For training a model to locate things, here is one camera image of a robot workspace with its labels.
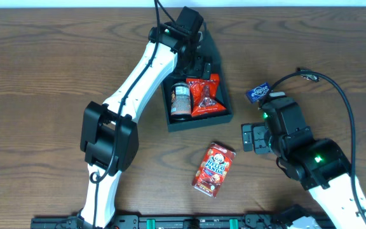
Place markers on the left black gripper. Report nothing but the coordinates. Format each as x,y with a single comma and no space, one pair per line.
200,65

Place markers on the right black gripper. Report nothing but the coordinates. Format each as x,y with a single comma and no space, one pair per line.
256,137

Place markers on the red candy bag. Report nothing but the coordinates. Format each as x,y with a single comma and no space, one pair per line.
204,94

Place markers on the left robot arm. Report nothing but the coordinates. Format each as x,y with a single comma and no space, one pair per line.
109,136

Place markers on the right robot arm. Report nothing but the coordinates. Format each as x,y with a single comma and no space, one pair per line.
320,166

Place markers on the dark green open box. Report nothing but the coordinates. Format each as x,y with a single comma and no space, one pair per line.
211,54

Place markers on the blue Eclipse mints box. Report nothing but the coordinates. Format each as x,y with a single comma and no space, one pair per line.
258,92

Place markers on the Hello Panda biscuit box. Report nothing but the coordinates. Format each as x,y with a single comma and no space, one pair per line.
213,169

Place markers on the small black wrapped candy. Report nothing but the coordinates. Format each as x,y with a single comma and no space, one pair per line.
311,77

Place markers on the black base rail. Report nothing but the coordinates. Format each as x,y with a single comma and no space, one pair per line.
292,217

